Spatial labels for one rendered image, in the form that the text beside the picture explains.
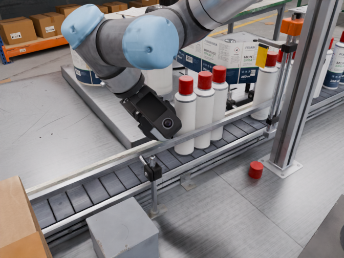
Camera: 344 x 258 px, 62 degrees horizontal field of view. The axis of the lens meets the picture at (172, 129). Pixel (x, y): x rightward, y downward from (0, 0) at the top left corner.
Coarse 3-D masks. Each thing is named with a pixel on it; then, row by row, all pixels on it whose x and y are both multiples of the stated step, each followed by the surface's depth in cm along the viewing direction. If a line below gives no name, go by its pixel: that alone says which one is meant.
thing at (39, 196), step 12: (252, 108) 77; (264, 108) 80; (228, 120) 73; (192, 132) 68; (204, 132) 69; (168, 144) 64; (132, 156) 60; (144, 156) 62; (108, 168) 57; (72, 180) 55; (84, 180) 55; (48, 192) 52; (60, 192) 54
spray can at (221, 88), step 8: (216, 72) 68; (224, 72) 68; (216, 80) 69; (224, 80) 70; (216, 88) 69; (224, 88) 70; (216, 96) 70; (224, 96) 71; (216, 104) 72; (224, 104) 73; (216, 112) 73; (224, 112) 74; (216, 120) 74; (216, 128) 76; (216, 136) 77
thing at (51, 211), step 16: (320, 96) 100; (224, 128) 84; (240, 128) 84; (256, 128) 84; (224, 144) 77; (160, 160) 72; (176, 160) 72; (112, 176) 67; (128, 176) 67; (144, 176) 67; (64, 192) 63; (80, 192) 63; (96, 192) 63; (112, 192) 63; (48, 208) 59; (64, 208) 59; (80, 208) 59; (48, 224) 56
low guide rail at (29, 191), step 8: (248, 104) 88; (232, 112) 85; (144, 144) 72; (152, 144) 72; (128, 152) 69; (136, 152) 70; (104, 160) 66; (112, 160) 67; (80, 168) 64; (88, 168) 64; (96, 168) 66; (64, 176) 62; (72, 176) 63; (40, 184) 60; (48, 184) 60; (56, 184) 61; (32, 192) 59
